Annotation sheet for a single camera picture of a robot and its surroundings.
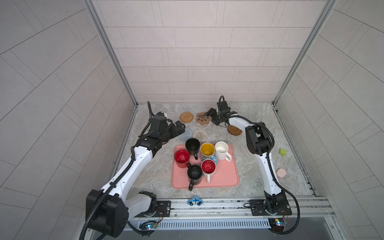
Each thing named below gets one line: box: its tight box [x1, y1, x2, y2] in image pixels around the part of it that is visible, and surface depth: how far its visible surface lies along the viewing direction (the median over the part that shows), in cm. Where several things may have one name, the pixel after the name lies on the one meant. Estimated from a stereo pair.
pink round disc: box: [276, 168, 287, 178], surface depth 82 cm
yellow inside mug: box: [200, 142, 218, 165], surface depth 84 cm
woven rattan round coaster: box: [179, 111, 194, 124], surface depth 110 cm
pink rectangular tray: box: [171, 143, 239, 188], surface depth 84 cm
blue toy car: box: [187, 195, 204, 206], surface depth 74 cm
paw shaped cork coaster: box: [195, 112, 212, 126], surface depth 108 cm
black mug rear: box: [185, 138, 200, 160], surface depth 87 cm
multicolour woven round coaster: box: [193, 129, 208, 143], surface depth 101 cm
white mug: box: [214, 141, 232, 163], surface depth 85 cm
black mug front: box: [187, 164, 203, 191], surface depth 77 cm
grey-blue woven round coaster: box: [178, 127, 193, 141], surface depth 99 cm
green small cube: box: [279, 148, 287, 156], surface depth 91 cm
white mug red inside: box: [200, 158, 217, 183], surface depth 80 cm
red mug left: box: [174, 149, 190, 169], surface depth 86 cm
